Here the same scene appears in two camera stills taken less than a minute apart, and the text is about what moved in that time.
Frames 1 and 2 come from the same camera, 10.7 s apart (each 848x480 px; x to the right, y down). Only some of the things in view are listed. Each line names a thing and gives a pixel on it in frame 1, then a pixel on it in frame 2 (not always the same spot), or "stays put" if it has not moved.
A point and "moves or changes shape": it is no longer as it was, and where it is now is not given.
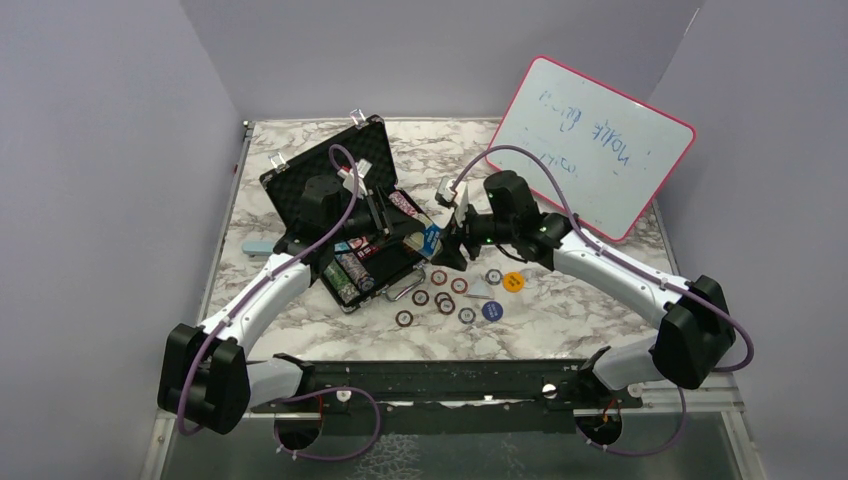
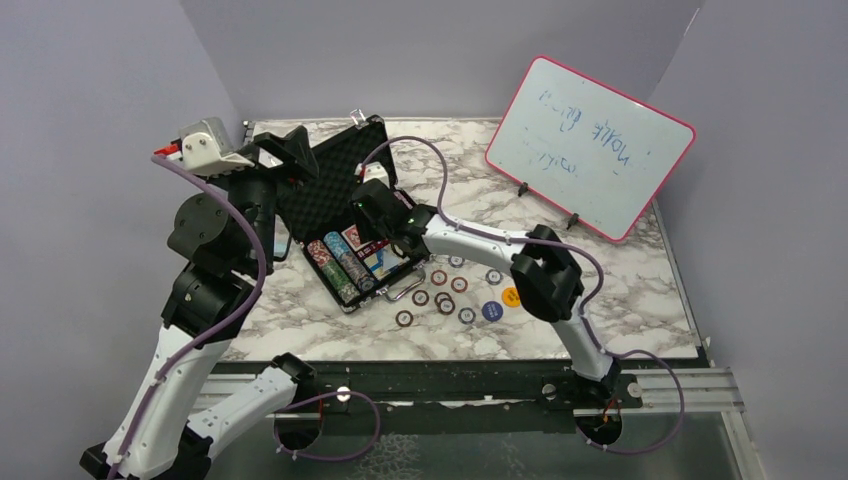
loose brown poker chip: x=459 y=285 stays put
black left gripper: x=400 y=226 -> x=294 y=149
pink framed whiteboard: x=610 y=151 stays put
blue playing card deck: x=431 y=235 moves or changes shape
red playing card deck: x=358 y=243 stays put
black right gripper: x=450 y=254 -> x=365 y=232
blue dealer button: x=492 y=311 stays put
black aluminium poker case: x=341 y=199 stays put
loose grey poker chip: x=493 y=276 stays put
